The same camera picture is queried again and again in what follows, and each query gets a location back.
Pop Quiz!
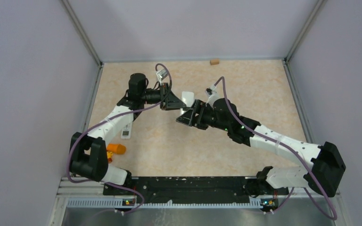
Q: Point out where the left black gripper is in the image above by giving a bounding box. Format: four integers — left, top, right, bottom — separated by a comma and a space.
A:
140, 82, 186, 110

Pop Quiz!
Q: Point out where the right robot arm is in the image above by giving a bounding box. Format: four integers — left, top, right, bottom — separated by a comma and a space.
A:
176, 98, 346, 197

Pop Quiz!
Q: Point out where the left aluminium frame post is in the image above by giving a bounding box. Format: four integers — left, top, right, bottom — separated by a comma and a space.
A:
60, 0, 102, 67

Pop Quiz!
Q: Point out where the aluminium frame post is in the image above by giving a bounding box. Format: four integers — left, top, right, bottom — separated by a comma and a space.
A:
60, 0, 102, 67
284, 0, 328, 64

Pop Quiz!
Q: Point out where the white remote control back up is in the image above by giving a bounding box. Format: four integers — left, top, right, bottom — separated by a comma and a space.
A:
180, 91, 195, 115

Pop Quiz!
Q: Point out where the right aluminium frame post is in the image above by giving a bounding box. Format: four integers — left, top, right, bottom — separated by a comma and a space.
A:
284, 0, 328, 64

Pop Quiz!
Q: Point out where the white remote with buttons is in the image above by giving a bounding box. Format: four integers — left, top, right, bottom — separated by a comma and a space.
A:
120, 122, 132, 139

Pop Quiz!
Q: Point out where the white cable duct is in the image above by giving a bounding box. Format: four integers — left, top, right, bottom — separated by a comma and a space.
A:
66, 198, 278, 209

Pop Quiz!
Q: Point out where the yellow toy car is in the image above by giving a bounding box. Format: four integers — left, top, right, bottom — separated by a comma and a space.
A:
107, 152, 114, 163

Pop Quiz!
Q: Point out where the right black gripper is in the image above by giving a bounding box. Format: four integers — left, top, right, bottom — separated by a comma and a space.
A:
177, 99, 230, 132

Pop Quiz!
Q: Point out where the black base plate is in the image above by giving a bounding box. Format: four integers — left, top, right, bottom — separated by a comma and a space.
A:
103, 176, 289, 204

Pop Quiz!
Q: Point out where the brown wooden block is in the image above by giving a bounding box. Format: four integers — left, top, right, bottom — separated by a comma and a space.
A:
210, 59, 220, 65

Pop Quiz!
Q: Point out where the orange cone toy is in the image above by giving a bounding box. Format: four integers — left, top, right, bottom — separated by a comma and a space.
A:
107, 144, 126, 155

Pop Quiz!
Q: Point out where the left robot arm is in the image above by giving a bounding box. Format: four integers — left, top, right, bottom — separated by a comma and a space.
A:
66, 69, 186, 195

